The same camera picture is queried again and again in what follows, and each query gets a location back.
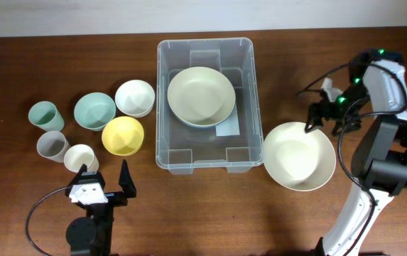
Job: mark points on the yellow small bowl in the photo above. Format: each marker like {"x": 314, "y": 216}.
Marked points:
{"x": 123, "y": 136}

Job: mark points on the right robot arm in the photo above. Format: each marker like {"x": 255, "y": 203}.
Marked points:
{"x": 371, "y": 126}

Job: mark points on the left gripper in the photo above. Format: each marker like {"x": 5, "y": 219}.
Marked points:
{"x": 127, "y": 185}

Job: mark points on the mint green cup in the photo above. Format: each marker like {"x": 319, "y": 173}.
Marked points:
{"x": 46, "y": 116}

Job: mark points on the blue plate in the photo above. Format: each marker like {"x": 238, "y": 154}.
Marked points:
{"x": 208, "y": 124}

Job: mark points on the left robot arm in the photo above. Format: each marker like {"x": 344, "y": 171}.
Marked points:
{"x": 92, "y": 234}

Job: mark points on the cream plate bottom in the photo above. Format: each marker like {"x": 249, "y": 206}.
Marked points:
{"x": 298, "y": 160}

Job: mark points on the white label in bin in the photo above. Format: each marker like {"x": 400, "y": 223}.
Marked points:
{"x": 229, "y": 127}

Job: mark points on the mint green small bowl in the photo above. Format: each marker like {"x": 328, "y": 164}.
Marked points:
{"x": 94, "y": 111}

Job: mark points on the clear plastic storage bin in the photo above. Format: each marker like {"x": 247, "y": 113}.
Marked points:
{"x": 181, "y": 149}

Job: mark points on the grey cup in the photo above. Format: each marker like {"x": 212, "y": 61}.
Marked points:
{"x": 53, "y": 145}

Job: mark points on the cream cup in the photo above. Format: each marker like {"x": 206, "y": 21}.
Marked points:
{"x": 78, "y": 155}

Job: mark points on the white small bowl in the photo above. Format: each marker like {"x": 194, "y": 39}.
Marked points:
{"x": 135, "y": 98}

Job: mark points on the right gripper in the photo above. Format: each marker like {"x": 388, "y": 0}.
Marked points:
{"x": 314, "y": 109}

